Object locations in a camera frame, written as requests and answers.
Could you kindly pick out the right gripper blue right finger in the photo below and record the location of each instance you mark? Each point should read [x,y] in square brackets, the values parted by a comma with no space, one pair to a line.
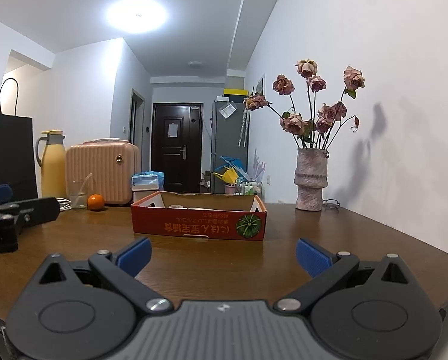
[328,272]

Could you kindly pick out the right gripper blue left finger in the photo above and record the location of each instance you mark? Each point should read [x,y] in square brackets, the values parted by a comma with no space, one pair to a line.
[115,274]

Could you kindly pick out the black paper bag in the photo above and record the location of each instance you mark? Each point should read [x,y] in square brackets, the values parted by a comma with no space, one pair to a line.
[17,167]

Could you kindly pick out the black eyeglasses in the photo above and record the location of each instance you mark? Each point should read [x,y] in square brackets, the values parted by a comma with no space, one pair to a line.
[331,204]

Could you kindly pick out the yellow thermos jug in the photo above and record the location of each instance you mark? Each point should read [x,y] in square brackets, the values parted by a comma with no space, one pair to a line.
[50,156]

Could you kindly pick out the orange fruit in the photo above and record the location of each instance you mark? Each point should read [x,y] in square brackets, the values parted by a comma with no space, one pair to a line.
[95,202]

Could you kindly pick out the blue lid storage box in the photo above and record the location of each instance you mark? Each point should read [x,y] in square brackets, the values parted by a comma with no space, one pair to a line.
[146,183]

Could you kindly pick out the clear glass cup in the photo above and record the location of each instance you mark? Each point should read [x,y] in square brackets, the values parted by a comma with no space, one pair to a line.
[78,192]

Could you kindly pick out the pink textured vase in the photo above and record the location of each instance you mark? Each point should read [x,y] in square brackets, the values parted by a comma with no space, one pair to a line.
[311,177]

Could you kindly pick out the pink ribbed suitcase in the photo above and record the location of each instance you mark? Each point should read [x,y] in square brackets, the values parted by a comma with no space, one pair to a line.
[102,166]

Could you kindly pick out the orange cardboard box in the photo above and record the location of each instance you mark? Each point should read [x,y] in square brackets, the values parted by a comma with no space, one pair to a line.
[211,215]

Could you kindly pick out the yellow watering can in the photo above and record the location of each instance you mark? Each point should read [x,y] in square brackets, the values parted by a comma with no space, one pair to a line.
[229,176]

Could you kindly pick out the dried pink roses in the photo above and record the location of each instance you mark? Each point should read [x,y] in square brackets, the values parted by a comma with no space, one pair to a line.
[319,128]

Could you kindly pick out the dark entrance door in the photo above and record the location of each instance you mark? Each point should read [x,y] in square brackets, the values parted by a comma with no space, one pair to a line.
[176,145]

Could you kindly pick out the grey refrigerator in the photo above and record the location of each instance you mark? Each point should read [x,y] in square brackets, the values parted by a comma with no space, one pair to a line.
[226,130]

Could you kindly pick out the yellow box on fridge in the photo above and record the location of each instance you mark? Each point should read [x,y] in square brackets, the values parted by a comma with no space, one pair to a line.
[235,92]

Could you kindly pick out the ceiling light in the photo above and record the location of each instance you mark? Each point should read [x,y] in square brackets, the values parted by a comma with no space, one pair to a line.
[136,17]

